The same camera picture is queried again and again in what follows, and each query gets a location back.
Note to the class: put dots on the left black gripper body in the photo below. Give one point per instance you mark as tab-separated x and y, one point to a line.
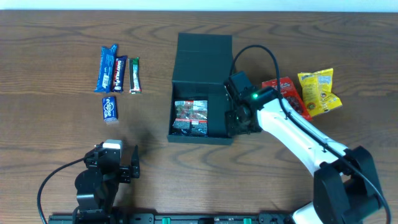
125	173

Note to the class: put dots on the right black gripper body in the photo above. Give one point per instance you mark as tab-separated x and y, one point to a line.
236	121

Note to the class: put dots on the black clear candy bag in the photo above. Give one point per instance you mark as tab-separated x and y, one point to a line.
191	118

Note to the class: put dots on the red candy bag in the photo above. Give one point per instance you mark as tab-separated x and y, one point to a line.
290	93

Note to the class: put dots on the dark green box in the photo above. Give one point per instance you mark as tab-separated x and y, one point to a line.
202	65

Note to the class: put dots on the yellow candy bag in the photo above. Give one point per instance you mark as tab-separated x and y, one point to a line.
317	92

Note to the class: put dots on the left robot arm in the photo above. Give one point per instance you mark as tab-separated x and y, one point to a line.
98	185

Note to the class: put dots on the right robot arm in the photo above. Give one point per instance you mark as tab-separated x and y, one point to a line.
346	186

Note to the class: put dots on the blue eclipse mint tin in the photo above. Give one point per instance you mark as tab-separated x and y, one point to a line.
109	109

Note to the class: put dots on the green white candy bar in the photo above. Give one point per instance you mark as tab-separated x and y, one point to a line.
134	83

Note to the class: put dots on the dark blue chocolate bar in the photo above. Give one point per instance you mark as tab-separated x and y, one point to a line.
119	71

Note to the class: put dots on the blue cookie packet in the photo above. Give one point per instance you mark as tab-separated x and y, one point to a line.
105	74

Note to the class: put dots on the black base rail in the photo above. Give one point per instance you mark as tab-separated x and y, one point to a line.
148	218

